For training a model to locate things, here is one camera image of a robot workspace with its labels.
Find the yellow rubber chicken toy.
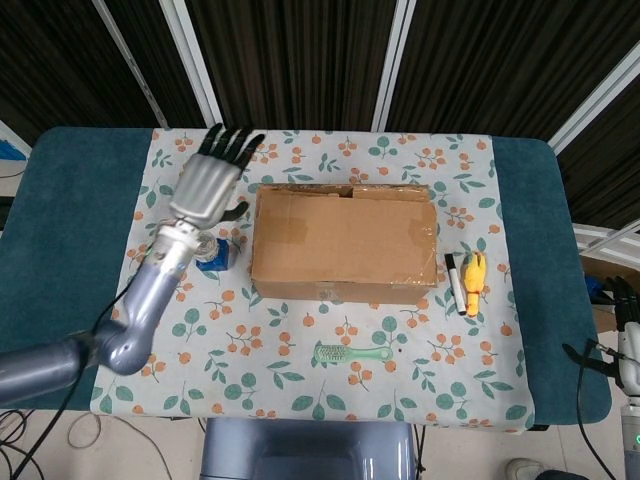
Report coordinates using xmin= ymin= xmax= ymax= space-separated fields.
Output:
xmin=460 ymin=251 xmax=489 ymax=320

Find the white shoe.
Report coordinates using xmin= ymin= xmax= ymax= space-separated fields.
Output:
xmin=504 ymin=457 xmax=545 ymax=480

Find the clear jar of seeds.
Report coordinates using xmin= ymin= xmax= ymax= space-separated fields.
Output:
xmin=192 ymin=232 xmax=221 ymax=264

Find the green plastic brush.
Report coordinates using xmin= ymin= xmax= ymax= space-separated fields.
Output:
xmin=313 ymin=342 xmax=394 ymax=366

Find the beige floor cable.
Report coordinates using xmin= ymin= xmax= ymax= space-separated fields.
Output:
xmin=67 ymin=412 xmax=174 ymax=480

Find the teal table cover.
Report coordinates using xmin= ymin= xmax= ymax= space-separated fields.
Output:
xmin=0 ymin=125 xmax=614 ymax=426

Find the black and white marker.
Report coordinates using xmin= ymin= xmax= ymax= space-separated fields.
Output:
xmin=444 ymin=253 xmax=467 ymax=317

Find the slim grey frame post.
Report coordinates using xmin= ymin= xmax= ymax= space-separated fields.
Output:
xmin=92 ymin=0 xmax=169 ymax=130

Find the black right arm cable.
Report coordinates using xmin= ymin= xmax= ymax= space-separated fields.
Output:
xmin=574 ymin=339 xmax=617 ymax=480

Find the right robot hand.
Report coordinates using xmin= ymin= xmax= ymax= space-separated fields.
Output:
xmin=562 ymin=274 xmax=640 ymax=397

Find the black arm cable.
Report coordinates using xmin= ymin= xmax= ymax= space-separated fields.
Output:
xmin=0 ymin=244 xmax=156 ymax=480
xmin=574 ymin=339 xmax=617 ymax=480

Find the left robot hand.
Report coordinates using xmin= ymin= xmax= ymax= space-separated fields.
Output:
xmin=168 ymin=123 xmax=266 ymax=229

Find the white metal rack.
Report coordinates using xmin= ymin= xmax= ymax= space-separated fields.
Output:
xmin=572 ymin=222 xmax=640 ymax=261

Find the fruit and leaf print tablecloth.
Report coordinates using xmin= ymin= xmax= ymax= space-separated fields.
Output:
xmin=89 ymin=127 xmax=536 ymax=435

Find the blue-grey robot torso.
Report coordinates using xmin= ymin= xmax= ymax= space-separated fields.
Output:
xmin=199 ymin=417 xmax=416 ymax=480

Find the white frame post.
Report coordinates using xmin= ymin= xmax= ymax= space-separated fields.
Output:
xmin=547 ymin=42 xmax=640 ymax=154
xmin=372 ymin=0 xmax=419 ymax=132
xmin=158 ymin=0 xmax=225 ymax=130

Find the brown cardboard box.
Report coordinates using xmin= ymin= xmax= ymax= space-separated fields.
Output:
xmin=249 ymin=182 xmax=440 ymax=306

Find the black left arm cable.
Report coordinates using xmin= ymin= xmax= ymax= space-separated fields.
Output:
xmin=0 ymin=244 xmax=156 ymax=480

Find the blue and white bag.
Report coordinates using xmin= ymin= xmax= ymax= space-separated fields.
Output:
xmin=0 ymin=119 xmax=31 ymax=164

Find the black pleated curtain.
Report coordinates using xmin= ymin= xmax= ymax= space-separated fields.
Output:
xmin=0 ymin=0 xmax=640 ymax=226

